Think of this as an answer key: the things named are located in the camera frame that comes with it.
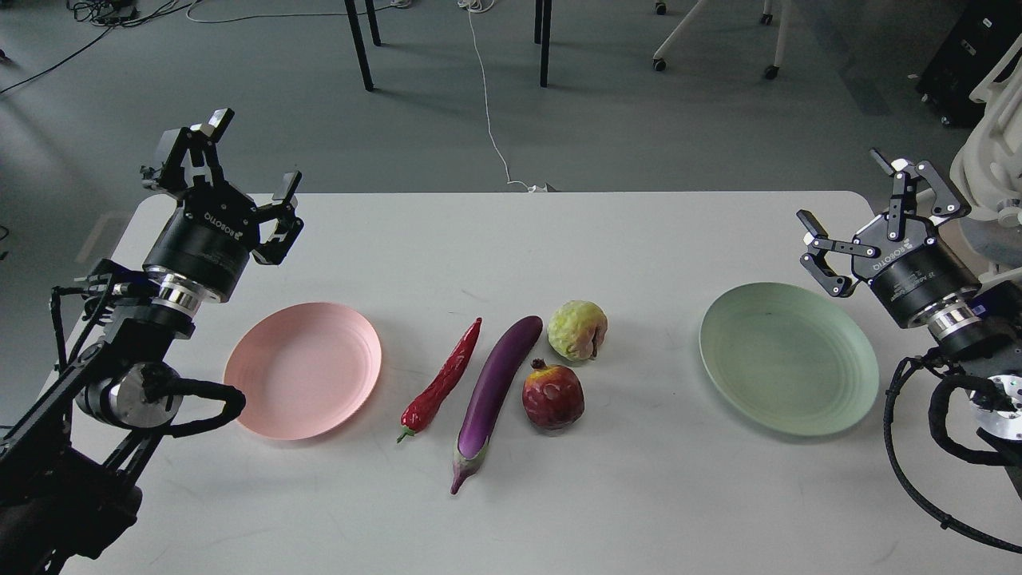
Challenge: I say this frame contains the black floor cables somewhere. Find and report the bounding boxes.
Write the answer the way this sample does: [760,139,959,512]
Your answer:
[0,0,192,97]

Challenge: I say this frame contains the white office chair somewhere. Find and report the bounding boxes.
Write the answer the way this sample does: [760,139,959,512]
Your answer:
[950,52,1021,272]

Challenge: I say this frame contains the yellow-green custard apple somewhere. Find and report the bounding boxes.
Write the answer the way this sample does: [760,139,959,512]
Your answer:
[547,299,609,363]

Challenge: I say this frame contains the pink plate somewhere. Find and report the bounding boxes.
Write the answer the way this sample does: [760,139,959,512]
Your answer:
[224,302,382,441]

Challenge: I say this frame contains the white floor cable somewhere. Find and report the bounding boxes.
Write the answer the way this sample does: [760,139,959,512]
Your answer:
[457,0,557,194]

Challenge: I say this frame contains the black table leg left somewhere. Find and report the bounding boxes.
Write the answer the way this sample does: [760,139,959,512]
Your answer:
[343,0,382,93]

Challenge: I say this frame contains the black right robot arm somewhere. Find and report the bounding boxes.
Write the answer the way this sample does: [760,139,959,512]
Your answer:
[797,149,1020,553]

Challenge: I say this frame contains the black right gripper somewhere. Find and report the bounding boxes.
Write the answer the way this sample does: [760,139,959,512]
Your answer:
[796,148,981,330]

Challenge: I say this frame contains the green plate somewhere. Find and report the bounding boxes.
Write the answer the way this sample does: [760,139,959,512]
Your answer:
[699,283,879,438]

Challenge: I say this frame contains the purple eggplant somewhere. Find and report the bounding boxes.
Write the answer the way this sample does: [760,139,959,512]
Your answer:
[450,315,543,495]

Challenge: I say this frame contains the white chair base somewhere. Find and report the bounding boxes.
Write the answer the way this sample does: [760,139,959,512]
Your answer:
[652,0,793,81]

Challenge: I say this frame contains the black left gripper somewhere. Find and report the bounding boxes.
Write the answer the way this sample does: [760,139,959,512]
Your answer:
[140,108,304,303]

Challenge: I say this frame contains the red pomegranate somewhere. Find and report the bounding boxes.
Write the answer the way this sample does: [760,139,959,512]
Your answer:
[521,358,585,432]

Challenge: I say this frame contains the red chili pepper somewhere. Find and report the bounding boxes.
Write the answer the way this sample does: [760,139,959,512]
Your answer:
[394,317,483,444]

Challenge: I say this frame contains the black table leg right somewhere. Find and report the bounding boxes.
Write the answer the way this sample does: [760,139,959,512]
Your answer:
[533,0,553,88]

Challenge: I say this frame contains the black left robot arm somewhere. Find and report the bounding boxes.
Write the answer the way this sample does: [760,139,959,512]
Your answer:
[1,109,303,574]

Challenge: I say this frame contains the black equipment case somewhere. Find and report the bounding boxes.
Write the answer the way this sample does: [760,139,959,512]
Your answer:
[916,1,1021,128]

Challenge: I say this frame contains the black table leg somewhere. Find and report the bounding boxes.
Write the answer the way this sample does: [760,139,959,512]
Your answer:
[533,0,553,88]
[343,0,382,93]

